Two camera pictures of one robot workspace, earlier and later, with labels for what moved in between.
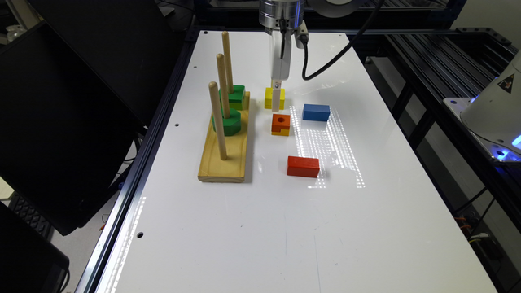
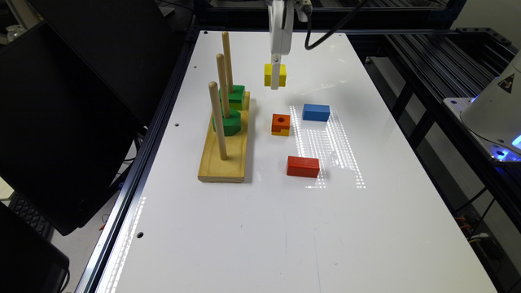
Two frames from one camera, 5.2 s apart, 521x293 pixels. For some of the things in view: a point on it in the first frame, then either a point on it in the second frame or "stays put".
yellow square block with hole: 268,103 → 268,70
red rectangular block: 303,167 stays put
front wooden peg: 213,87 stays put
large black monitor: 64,137 stays put
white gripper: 280,67 → 281,23
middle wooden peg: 222,78 stays put
